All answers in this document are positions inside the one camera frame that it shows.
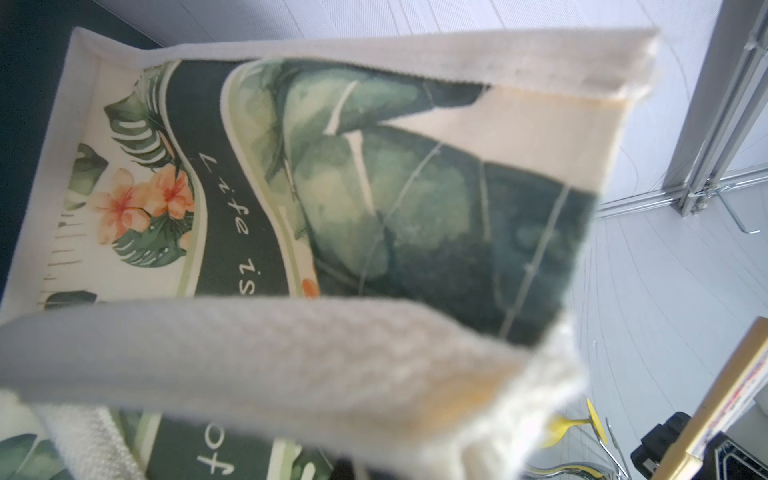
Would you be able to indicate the cream canvas tote bag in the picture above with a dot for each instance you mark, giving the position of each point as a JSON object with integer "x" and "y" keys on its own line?
{"x": 254, "y": 260}

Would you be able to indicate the grey folding fan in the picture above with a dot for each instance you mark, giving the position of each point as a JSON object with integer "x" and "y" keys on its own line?
{"x": 740, "y": 380}

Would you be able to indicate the yellow plastic wine glass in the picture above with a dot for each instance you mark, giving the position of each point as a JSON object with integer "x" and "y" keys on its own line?
{"x": 559, "y": 425}

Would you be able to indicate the aluminium crossbar rail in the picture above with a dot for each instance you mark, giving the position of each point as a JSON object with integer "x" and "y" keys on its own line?
{"x": 670, "y": 196}

